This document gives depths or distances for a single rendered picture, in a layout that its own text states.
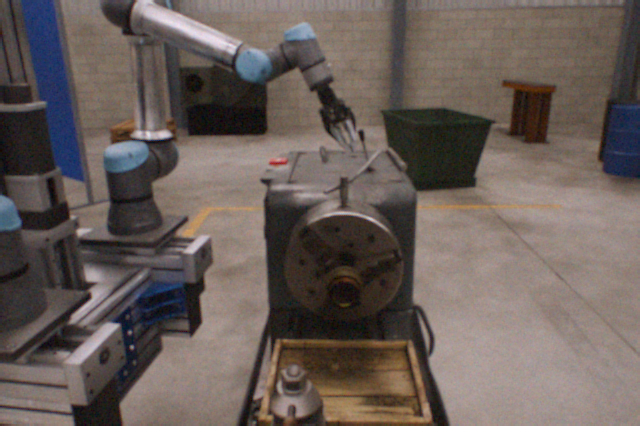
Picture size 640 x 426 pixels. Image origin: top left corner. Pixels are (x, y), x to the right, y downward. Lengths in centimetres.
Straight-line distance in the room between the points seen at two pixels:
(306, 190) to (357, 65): 976
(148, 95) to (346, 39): 975
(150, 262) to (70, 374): 51
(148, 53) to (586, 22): 1138
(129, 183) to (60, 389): 58
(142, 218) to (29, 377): 54
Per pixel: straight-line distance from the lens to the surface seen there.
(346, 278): 118
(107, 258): 150
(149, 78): 149
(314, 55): 132
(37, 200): 125
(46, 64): 634
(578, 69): 1236
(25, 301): 106
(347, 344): 133
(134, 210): 142
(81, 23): 1231
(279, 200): 142
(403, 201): 142
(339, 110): 131
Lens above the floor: 163
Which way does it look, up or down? 19 degrees down
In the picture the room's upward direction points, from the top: 1 degrees counter-clockwise
